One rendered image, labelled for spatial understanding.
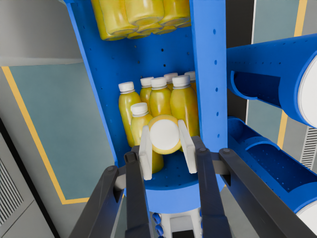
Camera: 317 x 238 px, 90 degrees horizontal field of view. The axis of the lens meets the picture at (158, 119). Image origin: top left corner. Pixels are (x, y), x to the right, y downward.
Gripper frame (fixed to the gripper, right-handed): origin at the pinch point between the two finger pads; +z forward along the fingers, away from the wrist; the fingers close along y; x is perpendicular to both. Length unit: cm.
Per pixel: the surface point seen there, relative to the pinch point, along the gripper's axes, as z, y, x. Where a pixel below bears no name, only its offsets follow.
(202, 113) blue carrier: 7.6, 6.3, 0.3
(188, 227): 31, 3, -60
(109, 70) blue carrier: 26.9, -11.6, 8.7
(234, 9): 115, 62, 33
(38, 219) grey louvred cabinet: 113, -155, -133
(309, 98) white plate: 25.9, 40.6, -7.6
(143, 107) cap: 18.9, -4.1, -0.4
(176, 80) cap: 18.4, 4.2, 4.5
